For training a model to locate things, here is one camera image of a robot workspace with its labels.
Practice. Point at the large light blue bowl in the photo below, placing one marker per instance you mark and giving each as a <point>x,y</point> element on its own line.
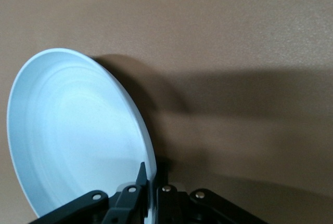
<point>67,130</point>

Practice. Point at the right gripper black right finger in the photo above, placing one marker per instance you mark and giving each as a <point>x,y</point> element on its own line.
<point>182,205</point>

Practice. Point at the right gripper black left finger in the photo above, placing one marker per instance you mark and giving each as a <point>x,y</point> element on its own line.
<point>125,198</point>

